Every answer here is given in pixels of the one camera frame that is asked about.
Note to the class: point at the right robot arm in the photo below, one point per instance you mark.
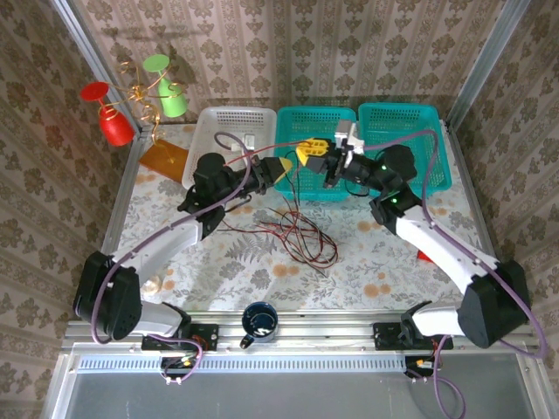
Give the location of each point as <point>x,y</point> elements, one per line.
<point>441,244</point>

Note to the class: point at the teal plastic basket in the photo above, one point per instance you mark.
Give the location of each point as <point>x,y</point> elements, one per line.
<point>393,118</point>
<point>297,122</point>

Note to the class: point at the white plastic basket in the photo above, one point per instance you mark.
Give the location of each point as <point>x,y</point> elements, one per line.
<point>209,126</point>

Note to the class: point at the green goblet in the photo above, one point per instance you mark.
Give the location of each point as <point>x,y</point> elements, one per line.
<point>171,102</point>

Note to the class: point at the red snack packet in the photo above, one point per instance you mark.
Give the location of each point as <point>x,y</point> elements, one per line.
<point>424,257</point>

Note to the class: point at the floral table mat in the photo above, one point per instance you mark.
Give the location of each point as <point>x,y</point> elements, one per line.
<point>244,279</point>

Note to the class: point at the red goblet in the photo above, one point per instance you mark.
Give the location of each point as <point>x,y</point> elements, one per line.
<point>114,126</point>

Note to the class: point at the dark blue mug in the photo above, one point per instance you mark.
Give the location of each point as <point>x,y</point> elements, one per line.
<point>260,323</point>

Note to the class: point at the grey metal panel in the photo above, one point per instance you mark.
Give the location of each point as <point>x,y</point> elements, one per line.
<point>284,397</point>

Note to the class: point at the aluminium side rail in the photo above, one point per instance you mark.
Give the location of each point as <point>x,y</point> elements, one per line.
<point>474,196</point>
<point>124,183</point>

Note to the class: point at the aluminium frame post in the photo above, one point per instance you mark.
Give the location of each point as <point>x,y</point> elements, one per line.
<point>103,65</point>
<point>485,65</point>

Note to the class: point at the aluminium front rail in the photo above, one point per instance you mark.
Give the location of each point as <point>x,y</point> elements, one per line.
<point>323,331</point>

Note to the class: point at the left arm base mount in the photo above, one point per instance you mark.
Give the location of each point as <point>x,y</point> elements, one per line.
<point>209,336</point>

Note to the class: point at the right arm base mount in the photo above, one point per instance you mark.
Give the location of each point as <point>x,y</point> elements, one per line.
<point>386,336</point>

